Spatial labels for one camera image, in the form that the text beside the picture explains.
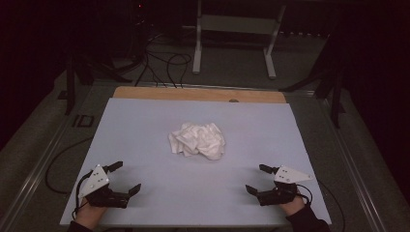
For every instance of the black square floor box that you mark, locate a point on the black square floor box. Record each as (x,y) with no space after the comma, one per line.
(75,121)

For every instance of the white baby romper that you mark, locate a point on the white baby romper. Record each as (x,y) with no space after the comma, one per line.
(198,140)

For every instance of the white metal stand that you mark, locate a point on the white metal stand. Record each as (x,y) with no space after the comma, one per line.
(238,24)

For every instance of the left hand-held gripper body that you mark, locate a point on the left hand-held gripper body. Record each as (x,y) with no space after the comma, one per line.
(95,182)

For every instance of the person's right hand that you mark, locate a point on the person's right hand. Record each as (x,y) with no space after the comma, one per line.
(291,208)

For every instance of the dark device with red light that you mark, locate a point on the dark device with red light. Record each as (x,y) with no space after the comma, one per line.
(140,19)

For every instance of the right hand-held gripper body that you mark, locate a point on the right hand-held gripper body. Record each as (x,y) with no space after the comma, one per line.
(290,175)

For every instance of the black stand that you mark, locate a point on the black stand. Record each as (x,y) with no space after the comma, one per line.
(336,96)
(70,83)

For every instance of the person's left hand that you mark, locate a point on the person's left hand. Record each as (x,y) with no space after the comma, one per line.
(88,216)

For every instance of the light blue table mat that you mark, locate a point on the light blue table mat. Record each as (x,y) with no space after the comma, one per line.
(193,193)

